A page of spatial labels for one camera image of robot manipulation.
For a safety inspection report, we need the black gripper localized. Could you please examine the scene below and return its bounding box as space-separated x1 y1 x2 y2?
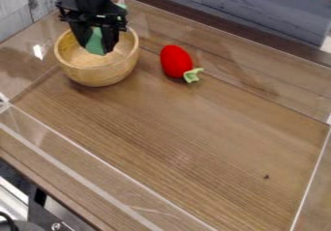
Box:
55 0 127 53

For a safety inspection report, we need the green rectangular block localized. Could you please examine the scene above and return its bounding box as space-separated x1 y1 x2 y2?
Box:
83 3 129 56

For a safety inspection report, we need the light brown wooden bowl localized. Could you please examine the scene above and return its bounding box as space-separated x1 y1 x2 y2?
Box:
54 28 139 87

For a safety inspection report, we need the red felt strawberry toy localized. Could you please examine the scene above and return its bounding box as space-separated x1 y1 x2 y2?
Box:
161 44 204 83

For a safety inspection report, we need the grey blue sofa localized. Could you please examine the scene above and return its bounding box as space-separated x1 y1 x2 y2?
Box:
174 0 331 46

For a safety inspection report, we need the black metal table bracket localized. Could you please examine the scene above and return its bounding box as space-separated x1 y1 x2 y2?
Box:
27 187 74 231

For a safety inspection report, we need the black cable bottom left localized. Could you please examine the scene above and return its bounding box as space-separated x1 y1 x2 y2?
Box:
0 210 21 231

